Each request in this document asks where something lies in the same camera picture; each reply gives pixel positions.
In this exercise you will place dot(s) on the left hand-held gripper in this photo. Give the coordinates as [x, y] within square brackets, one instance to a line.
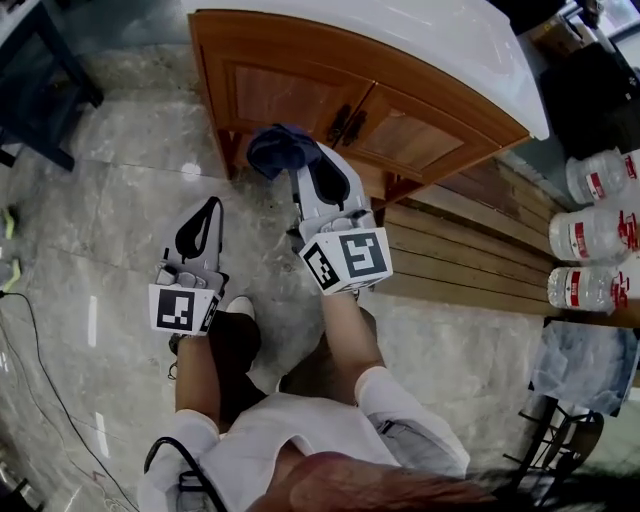
[175, 310]

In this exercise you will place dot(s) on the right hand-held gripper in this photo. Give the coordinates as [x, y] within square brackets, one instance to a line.
[360, 255]

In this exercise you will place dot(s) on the dark blue cloth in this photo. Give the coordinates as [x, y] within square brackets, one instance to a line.
[275, 150]

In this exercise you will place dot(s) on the person's right forearm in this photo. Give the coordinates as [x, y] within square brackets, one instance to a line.
[350, 340]

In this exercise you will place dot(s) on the person's left forearm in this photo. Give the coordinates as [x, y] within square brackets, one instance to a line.
[197, 380]

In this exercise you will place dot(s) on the person's left white shoe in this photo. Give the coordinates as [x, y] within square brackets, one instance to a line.
[241, 305]

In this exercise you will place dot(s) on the grey wristwatch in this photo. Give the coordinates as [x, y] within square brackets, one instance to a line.
[176, 342]

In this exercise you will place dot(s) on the person's dark trousers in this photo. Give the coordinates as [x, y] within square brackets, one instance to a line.
[235, 360]

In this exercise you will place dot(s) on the wooden slat decking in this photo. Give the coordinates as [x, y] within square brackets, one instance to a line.
[450, 250]

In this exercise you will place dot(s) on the person's white shirt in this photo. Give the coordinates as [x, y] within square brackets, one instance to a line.
[280, 430]

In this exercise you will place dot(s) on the clear water jug red label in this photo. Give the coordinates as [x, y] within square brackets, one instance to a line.
[585, 235]
[600, 177]
[582, 290]

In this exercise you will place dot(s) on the brown cardboard box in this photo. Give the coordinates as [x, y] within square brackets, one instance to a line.
[560, 35]

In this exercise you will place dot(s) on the black metal chair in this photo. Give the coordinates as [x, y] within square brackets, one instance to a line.
[585, 440]

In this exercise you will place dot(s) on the wooden vanity cabinet frame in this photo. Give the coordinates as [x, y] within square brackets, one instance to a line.
[300, 45]

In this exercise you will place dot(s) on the white table black frame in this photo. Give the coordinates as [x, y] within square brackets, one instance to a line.
[65, 60]

